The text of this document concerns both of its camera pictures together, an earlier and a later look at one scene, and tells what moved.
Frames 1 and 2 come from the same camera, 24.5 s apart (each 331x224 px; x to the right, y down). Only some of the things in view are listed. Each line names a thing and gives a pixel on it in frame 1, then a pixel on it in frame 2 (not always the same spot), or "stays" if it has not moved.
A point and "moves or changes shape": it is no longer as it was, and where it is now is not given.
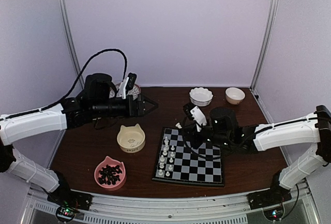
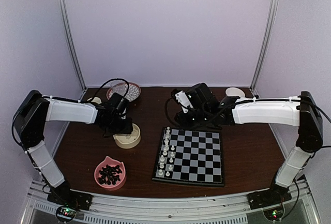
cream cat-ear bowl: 131,139 moves or changes shape
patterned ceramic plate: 134,91 stays
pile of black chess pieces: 107,174 stays
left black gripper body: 103,107 to 117,127
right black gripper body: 220,139 to 201,116
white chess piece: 165,152 stays
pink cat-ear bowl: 110,174 stays
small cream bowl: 235,95 stays
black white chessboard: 177,161 stays
